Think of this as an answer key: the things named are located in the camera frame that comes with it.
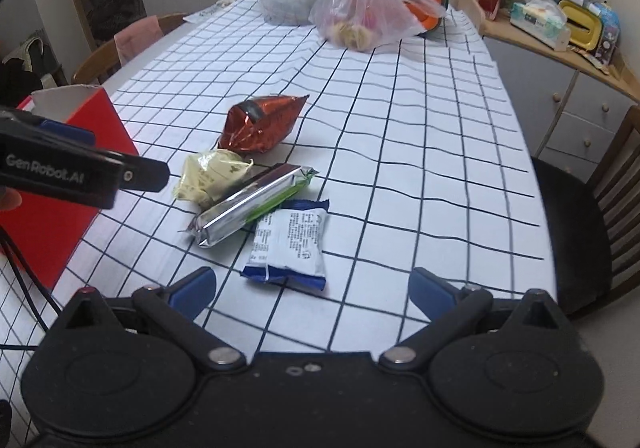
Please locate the pink cloth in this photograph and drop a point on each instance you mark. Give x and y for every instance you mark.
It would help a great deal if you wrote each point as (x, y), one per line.
(137, 41)

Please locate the grey corner cabinet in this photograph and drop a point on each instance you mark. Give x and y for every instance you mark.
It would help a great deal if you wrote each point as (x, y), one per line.
(575, 98)

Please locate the person's left hand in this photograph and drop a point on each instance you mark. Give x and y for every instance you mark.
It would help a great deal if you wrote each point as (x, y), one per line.
(9, 200)

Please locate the wooden chair with cloth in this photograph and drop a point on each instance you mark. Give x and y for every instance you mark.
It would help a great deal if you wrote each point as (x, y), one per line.
(95, 63)

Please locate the pale yellow snack packet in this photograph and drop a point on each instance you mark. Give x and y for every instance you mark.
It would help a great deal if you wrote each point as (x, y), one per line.
(210, 176)

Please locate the red-brown foil snack packet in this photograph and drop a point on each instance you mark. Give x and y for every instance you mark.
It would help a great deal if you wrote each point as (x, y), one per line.
(260, 123)

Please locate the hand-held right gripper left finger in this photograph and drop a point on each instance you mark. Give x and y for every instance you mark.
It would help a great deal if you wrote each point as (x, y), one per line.
(192, 293)

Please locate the light wooden desk rack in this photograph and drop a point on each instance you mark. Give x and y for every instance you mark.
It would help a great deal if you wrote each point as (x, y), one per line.
(470, 6)

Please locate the blue and white snack packet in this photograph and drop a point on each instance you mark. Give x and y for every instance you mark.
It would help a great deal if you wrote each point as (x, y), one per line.
(292, 243)

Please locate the white tote bag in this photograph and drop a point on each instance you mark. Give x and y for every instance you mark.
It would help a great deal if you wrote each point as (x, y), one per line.
(30, 53)

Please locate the tissue pack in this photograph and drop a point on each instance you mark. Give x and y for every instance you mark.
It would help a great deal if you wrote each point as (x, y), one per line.
(540, 21)

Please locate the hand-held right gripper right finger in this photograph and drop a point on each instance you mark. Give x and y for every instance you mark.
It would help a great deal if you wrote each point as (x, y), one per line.
(430, 293)

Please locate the paper leaflet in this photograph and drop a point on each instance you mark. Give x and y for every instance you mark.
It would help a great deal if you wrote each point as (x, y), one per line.
(207, 11)

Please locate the silver foil biscuit packet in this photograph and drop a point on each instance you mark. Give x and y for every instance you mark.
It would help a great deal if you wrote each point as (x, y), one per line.
(240, 208)

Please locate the dark wooden slatted chair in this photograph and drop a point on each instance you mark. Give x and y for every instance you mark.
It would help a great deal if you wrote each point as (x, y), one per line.
(575, 228)

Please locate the yellow box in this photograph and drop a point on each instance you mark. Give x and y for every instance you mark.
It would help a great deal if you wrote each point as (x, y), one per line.
(580, 23)

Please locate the clear bag with pastries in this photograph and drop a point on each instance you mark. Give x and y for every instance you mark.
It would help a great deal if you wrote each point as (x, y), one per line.
(365, 8)

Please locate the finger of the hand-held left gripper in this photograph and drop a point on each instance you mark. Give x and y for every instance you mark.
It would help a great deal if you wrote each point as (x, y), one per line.
(145, 173)
(67, 132)

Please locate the blue patterned box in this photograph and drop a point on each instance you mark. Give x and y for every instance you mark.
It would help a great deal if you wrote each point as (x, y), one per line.
(609, 36)

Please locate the red cardboard box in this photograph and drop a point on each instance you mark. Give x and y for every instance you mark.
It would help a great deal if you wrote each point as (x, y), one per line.
(50, 238)

